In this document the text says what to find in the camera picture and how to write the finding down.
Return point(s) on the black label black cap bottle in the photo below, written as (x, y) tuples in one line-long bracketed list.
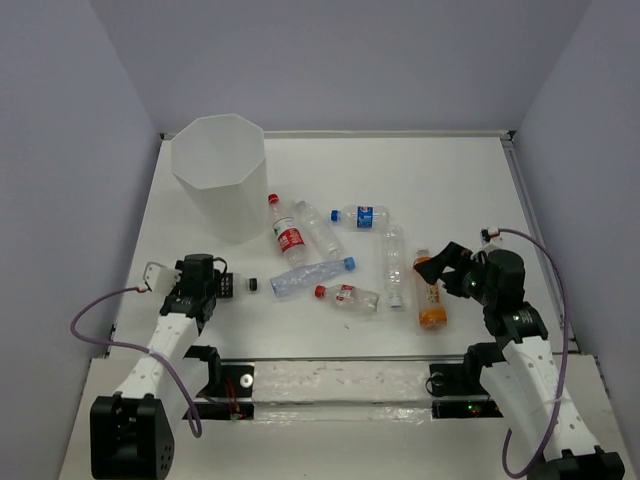
[(233, 286)]

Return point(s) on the clear unlabelled crushed bottle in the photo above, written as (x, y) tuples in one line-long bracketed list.
[(319, 231)]

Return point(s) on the white octagonal plastic bin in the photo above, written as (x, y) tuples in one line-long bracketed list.
[(220, 162)]

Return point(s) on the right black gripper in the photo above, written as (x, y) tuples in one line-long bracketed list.
[(451, 255)]

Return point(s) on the orange tea bottle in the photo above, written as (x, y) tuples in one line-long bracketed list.
[(431, 312)]

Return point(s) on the clear bottle blue cap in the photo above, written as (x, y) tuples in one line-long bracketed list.
[(293, 281)]

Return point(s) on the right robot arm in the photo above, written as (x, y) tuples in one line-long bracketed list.
[(517, 369)]

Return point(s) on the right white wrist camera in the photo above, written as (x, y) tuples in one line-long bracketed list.
[(491, 239)]

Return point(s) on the crushed red cap cola bottle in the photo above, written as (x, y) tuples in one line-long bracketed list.
[(345, 297)]

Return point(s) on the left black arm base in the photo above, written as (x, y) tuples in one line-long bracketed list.
[(231, 399)]

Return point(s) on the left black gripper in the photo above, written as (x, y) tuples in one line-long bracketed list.
[(214, 278)]

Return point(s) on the clear ribbed white cap bottle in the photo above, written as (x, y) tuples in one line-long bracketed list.
[(393, 265)]

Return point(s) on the aluminium table frame rail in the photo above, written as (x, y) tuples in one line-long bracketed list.
[(438, 189)]

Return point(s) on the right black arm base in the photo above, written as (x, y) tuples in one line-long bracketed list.
[(454, 396)]

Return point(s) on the blue label water bottle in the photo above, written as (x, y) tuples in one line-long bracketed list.
[(359, 217)]

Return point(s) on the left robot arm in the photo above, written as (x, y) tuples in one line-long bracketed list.
[(132, 429)]

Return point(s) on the red cap red label bottle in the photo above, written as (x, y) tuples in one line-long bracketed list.
[(286, 232)]

